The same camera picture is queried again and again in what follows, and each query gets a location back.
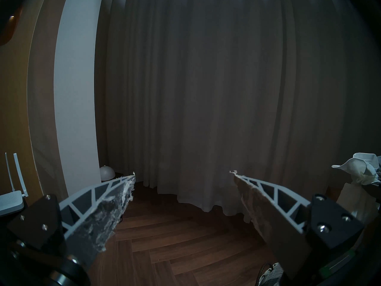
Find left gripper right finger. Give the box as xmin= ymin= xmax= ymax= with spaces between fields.
xmin=229 ymin=170 xmax=312 ymax=280

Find long pleated curtain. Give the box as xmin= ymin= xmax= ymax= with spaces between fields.
xmin=95 ymin=0 xmax=381 ymax=216

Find white mushroom lamp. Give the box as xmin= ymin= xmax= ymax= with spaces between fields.
xmin=100 ymin=165 xmax=115 ymax=182

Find white wifi router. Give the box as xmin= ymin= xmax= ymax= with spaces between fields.
xmin=0 ymin=152 xmax=29 ymax=216

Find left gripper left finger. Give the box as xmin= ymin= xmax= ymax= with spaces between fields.
xmin=59 ymin=171 xmax=136 ymax=268

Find large white shirt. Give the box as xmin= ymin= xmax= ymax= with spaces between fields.
xmin=332 ymin=153 xmax=381 ymax=220

